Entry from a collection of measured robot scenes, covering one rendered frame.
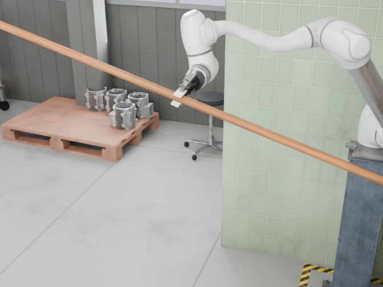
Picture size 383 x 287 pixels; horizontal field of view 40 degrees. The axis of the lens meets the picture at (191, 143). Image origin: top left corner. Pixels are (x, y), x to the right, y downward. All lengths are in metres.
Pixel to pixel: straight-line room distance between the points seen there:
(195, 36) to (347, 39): 0.59
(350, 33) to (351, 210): 1.06
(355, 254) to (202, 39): 1.52
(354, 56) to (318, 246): 1.69
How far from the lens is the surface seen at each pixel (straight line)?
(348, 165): 1.87
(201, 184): 4.39
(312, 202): 3.38
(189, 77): 1.95
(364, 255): 3.04
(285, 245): 3.59
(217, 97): 4.73
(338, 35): 2.20
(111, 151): 4.77
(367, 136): 2.71
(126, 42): 5.52
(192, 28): 2.11
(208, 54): 2.14
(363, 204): 2.87
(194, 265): 3.54
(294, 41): 2.29
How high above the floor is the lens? 2.21
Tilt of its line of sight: 26 degrees down
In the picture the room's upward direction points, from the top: straight up
